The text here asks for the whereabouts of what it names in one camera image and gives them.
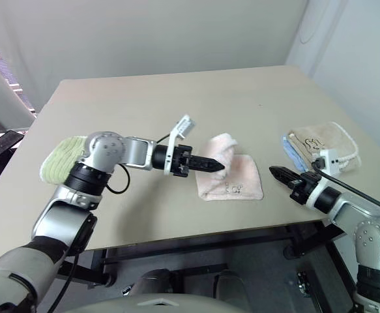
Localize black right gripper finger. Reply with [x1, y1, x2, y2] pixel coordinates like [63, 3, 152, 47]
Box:
[274, 175, 295, 191]
[269, 166, 300, 184]

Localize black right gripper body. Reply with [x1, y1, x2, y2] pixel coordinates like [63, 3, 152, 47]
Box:
[288, 171, 321, 206]

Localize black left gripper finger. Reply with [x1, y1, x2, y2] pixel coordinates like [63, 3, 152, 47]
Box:
[190, 164, 226, 174]
[190, 155, 226, 168]

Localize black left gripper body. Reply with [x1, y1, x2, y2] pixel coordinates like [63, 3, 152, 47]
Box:
[171, 145, 196, 178]

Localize pink towel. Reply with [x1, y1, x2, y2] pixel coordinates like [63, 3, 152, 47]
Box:
[194, 131, 265, 201]

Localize blue cloth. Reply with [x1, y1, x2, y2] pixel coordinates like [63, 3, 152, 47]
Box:
[280, 132, 308, 173]

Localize white cloth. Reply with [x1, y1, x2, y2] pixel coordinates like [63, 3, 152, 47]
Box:
[287, 121, 363, 174]

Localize light green cloth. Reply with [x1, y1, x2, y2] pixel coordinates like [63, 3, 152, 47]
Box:
[39, 136, 95, 185]

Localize dark rounded shape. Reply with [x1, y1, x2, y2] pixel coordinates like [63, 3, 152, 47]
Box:
[133, 268, 184, 297]
[213, 269, 250, 305]

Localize grey robot torso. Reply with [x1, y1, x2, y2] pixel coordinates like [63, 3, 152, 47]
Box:
[65, 292, 253, 313]

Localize black flat device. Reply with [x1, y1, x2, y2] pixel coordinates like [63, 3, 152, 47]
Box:
[0, 130, 25, 157]

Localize window blinds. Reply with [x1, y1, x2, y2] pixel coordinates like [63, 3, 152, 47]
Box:
[0, 25, 39, 115]

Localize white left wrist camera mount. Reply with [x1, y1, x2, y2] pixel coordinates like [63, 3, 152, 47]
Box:
[162, 114, 197, 177]

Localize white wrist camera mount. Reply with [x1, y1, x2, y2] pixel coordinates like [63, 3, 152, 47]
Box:
[305, 149, 342, 210]
[162, 114, 197, 177]

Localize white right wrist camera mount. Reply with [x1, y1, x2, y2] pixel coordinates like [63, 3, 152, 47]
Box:
[305, 149, 342, 210]

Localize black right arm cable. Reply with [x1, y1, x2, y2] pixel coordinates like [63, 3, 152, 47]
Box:
[311, 158, 380, 220]

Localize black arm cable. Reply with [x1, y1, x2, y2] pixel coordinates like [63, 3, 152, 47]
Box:
[106, 131, 178, 195]
[311, 158, 380, 220]

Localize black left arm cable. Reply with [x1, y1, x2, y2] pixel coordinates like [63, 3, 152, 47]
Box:
[106, 131, 178, 195]

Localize black metal table frame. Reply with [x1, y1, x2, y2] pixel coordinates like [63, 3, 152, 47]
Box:
[55, 220, 360, 288]

